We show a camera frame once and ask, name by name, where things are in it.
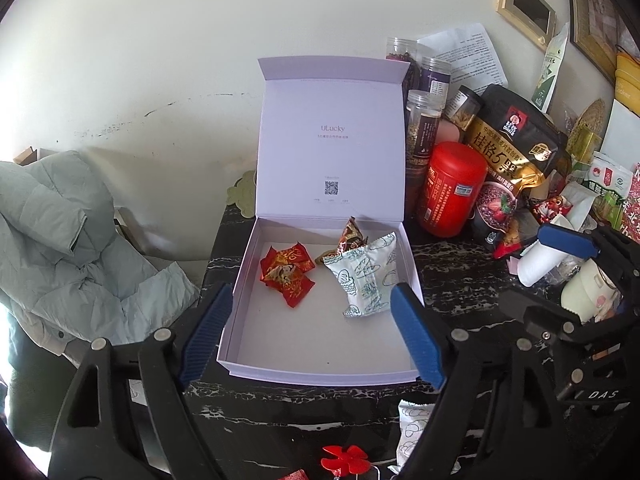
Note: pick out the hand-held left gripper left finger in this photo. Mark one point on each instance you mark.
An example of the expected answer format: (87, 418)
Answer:
(207, 330)

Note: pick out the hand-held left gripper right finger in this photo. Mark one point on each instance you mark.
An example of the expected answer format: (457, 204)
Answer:
(417, 335)

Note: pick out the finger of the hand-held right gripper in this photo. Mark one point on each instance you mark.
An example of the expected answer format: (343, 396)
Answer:
(545, 315)
(567, 242)

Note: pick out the white bread-print snack packet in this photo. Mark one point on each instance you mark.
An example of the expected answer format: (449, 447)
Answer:
(412, 427)
(365, 275)

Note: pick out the brown cereal snack packet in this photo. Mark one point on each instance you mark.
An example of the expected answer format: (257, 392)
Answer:
(352, 240)

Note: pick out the lilac gift box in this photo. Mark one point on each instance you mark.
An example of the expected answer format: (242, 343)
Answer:
(325, 240)

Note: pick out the red windmill clip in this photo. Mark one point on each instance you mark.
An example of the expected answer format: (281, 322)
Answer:
(345, 457)

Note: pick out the white paper cup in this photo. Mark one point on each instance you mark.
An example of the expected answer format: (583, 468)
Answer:
(537, 265)

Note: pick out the cream insulated bottle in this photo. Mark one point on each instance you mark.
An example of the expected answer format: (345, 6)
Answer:
(587, 292)

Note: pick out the small red snack packet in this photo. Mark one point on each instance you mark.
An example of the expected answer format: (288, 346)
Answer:
(510, 246)

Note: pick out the green and white packet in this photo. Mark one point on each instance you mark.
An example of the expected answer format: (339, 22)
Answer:
(607, 175)

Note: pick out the black and gold oat bag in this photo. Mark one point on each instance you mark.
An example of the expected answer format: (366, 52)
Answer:
(515, 145)

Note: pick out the gold fan ornament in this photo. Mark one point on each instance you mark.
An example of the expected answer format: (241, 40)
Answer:
(587, 125)

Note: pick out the red canister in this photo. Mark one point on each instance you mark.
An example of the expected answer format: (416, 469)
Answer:
(450, 190)

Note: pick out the green leaf coaster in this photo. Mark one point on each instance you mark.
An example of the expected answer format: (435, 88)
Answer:
(242, 195)

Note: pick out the grey-green down jacket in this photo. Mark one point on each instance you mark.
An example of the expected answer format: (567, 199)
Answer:
(70, 240)

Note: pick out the small dark jar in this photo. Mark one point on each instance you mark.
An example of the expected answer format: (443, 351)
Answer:
(462, 105)

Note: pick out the yellow pot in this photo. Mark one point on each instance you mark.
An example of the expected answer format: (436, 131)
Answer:
(629, 80)

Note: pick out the clear jar with dark label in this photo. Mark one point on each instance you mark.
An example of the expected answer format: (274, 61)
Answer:
(402, 57)
(436, 80)
(424, 135)

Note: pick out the printed paper sheet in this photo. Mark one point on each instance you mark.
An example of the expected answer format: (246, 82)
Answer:
(465, 55)

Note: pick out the gold framed plaque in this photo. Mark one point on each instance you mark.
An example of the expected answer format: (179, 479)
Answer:
(527, 5)

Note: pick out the gold picture frame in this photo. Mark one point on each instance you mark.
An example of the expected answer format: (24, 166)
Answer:
(600, 15)

